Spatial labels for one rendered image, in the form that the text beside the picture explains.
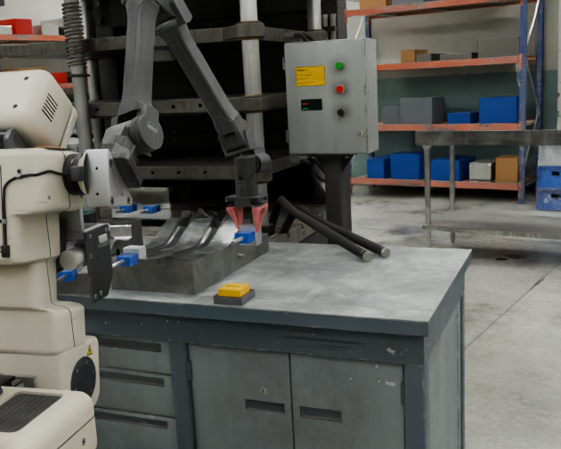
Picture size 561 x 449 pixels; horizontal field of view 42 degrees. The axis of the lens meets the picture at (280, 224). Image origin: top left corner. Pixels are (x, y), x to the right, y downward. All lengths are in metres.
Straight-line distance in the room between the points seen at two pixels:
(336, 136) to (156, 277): 0.95
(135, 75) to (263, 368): 0.80
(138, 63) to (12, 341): 0.65
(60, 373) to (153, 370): 0.52
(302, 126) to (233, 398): 1.10
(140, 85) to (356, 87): 1.12
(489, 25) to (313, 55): 5.95
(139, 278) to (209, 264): 0.19
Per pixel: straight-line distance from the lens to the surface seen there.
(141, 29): 1.73
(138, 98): 1.63
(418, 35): 8.79
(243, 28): 2.59
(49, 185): 1.49
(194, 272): 1.94
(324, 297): 1.86
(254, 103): 2.58
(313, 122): 2.65
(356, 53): 2.60
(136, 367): 2.12
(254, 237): 1.97
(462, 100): 8.59
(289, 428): 1.96
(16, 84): 1.59
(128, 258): 1.99
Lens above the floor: 1.34
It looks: 11 degrees down
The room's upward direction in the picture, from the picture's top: 3 degrees counter-clockwise
